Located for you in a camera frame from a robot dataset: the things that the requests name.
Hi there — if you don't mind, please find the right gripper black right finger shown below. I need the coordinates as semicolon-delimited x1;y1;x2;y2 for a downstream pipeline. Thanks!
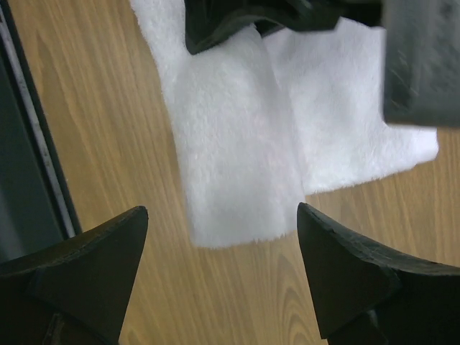
297;203;459;344

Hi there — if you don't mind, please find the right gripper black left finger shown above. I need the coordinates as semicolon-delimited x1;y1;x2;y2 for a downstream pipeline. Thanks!
1;206;148;344

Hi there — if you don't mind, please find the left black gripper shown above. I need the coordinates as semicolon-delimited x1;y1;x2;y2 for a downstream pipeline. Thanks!
184;0;383;55

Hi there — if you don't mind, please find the white towel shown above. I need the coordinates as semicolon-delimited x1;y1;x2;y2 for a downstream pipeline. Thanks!
131;1;438;249

